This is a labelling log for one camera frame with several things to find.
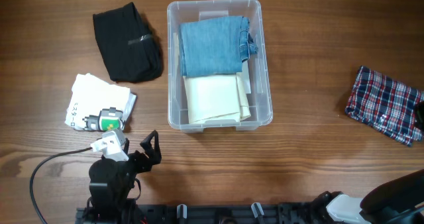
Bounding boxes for cream cloth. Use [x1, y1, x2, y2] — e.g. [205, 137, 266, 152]
[184, 74, 251, 124]

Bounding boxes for white printed t-shirt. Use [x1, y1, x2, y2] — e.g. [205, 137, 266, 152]
[65, 73, 136, 131]

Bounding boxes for blue jeans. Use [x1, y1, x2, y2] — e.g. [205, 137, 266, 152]
[179, 16, 258, 78]

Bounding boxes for clear plastic storage bin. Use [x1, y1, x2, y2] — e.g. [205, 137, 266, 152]
[167, 0, 273, 133]

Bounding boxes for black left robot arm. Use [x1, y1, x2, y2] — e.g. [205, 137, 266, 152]
[76, 129, 162, 223]

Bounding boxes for red blue plaid shirt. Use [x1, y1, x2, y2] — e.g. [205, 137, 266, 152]
[344, 66, 423, 146]

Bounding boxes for black garment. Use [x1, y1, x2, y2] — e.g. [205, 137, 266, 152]
[93, 2, 163, 83]

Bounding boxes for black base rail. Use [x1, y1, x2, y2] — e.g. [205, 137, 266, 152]
[75, 203, 334, 224]

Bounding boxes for white label in bin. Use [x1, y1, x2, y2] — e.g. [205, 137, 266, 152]
[240, 61, 251, 94]

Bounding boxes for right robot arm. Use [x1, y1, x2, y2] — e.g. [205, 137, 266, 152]
[307, 170, 423, 223]

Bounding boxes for black left camera cable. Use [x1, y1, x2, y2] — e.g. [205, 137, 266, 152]
[28, 146, 93, 224]

